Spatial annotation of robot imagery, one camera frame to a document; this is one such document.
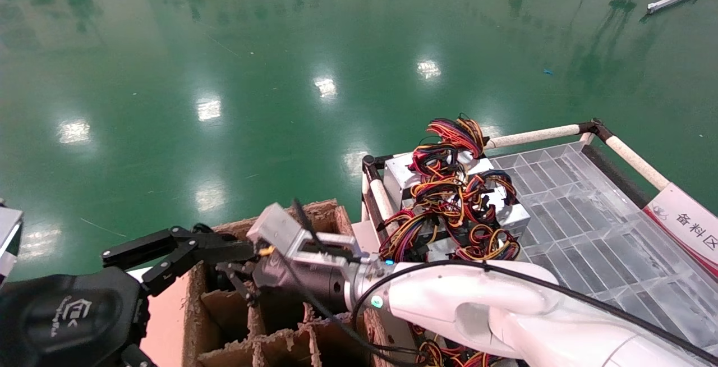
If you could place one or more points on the brown cardboard divider box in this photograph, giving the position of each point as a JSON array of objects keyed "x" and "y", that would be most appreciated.
[{"x": 224, "y": 316}]

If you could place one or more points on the clear plastic compartment tray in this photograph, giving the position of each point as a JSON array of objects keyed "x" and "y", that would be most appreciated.
[{"x": 589, "y": 226}]

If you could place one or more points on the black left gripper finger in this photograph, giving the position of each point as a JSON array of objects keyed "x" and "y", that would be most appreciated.
[{"x": 230, "y": 270}]

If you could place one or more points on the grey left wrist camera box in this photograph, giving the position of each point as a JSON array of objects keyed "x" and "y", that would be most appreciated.
[{"x": 8, "y": 238}]

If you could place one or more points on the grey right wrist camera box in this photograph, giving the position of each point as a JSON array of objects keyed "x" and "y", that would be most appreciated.
[{"x": 280, "y": 232}]

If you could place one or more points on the white sign with red stripe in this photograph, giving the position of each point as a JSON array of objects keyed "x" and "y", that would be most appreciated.
[{"x": 687, "y": 224}]

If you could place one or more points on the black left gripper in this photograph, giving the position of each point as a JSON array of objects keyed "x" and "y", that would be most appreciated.
[{"x": 61, "y": 316}]

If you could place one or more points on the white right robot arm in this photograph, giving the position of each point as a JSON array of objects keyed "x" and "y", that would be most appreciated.
[{"x": 505, "y": 316}]

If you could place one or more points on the black foam edge strip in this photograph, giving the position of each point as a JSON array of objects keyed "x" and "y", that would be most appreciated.
[{"x": 614, "y": 179}]

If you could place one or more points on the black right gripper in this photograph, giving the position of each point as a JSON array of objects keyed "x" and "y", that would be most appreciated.
[{"x": 305, "y": 285}]

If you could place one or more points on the white pipe cart frame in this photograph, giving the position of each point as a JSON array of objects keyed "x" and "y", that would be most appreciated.
[{"x": 533, "y": 136}]

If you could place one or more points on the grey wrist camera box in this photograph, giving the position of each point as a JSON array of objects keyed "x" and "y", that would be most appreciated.
[
  {"x": 280, "y": 232},
  {"x": 8, "y": 238}
]

